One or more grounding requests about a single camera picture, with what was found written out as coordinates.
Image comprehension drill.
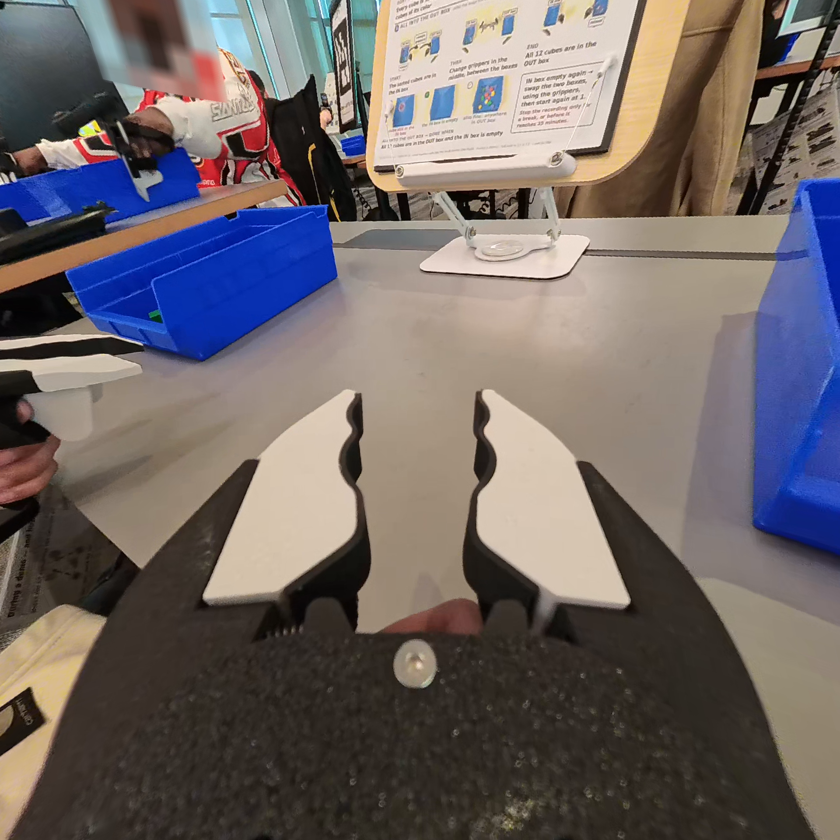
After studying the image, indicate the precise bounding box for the black framed marker sign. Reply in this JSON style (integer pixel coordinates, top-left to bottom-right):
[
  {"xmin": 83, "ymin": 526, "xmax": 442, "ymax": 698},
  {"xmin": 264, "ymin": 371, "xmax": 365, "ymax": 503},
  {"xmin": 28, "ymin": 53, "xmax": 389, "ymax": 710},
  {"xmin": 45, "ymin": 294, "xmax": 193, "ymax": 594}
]
[
  {"xmin": 328, "ymin": 0, "xmax": 358, "ymax": 132},
  {"xmin": 0, "ymin": 486, "xmax": 126, "ymax": 634}
]

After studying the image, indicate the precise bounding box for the black device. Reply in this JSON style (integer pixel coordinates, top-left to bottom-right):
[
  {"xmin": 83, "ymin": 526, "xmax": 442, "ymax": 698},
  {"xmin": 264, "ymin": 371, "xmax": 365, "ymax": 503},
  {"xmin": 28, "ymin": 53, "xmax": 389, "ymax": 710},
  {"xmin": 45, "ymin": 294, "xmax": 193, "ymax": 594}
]
[{"xmin": 0, "ymin": 203, "xmax": 116, "ymax": 265}]

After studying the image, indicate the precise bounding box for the black wall screen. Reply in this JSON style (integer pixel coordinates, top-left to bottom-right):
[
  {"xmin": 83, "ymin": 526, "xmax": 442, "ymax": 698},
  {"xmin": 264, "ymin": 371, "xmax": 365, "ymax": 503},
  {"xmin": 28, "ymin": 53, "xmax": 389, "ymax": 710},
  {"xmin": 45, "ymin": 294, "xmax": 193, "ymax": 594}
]
[{"xmin": 0, "ymin": 0, "xmax": 132, "ymax": 152}]

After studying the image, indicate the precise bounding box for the white printed sign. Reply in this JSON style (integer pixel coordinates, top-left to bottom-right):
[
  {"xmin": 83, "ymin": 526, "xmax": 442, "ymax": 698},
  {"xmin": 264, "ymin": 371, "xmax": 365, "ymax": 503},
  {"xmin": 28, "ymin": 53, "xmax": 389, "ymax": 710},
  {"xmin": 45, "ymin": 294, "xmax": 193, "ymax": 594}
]
[{"xmin": 748, "ymin": 85, "xmax": 840, "ymax": 214}]

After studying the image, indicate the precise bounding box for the black jacket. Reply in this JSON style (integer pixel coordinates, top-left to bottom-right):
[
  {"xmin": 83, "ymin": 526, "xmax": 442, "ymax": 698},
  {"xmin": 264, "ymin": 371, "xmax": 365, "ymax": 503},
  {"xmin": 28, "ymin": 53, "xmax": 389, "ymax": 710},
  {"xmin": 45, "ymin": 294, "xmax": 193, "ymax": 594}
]
[{"xmin": 264, "ymin": 73, "xmax": 358, "ymax": 223}]

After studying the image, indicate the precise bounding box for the light wooden board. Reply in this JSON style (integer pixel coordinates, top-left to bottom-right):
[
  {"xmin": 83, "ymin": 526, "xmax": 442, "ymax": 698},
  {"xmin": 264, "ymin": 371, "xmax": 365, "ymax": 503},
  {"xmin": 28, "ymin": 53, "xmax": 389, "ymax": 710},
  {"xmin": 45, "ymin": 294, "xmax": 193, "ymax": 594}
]
[{"xmin": 366, "ymin": 0, "xmax": 691, "ymax": 193}]

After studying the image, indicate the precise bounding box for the printed instruction sheet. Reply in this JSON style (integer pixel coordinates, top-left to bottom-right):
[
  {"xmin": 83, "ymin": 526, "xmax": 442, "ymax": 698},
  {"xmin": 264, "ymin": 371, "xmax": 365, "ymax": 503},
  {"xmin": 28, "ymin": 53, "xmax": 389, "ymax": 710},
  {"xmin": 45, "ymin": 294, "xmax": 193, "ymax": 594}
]
[{"xmin": 377, "ymin": 0, "xmax": 647, "ymax": 173}]

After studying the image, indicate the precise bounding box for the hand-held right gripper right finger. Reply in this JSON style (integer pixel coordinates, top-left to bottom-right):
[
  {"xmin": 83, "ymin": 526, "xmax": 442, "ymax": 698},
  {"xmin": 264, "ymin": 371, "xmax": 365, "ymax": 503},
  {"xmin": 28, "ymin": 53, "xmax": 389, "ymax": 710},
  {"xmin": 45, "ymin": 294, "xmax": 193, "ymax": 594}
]
[{"xmin": 462, "ymin": 388, "xmax": 632, "ymax": 634}]

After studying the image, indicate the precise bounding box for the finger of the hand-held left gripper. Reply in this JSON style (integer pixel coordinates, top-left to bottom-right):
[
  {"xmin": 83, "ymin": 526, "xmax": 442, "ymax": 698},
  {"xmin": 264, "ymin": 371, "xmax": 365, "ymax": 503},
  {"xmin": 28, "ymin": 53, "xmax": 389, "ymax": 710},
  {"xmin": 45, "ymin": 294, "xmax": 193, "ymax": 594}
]
[
  {"xmin": 0, "ymin": 353, "xmax": 143, "ymax": 442},
  {"xmin": 0, "ymin": 333, "xmax": 145, "ymax": 362}
]

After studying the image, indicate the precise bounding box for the person's left hand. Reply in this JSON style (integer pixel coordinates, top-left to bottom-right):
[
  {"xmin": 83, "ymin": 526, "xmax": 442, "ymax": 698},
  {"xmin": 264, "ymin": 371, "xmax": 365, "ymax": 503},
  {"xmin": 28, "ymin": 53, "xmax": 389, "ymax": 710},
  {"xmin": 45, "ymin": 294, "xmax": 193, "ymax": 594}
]
[{"xmin": 0, "ymin": 400, "xmax": 62, "ymax": 506}]

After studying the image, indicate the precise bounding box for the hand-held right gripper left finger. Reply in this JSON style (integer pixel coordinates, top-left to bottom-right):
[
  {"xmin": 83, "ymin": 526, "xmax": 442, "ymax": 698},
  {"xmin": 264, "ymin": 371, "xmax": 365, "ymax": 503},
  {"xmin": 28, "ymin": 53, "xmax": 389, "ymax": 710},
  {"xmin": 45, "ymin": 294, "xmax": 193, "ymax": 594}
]
[{"xmin": 202, "ymin": 389, "xmax": 373, "ymax": 634}]

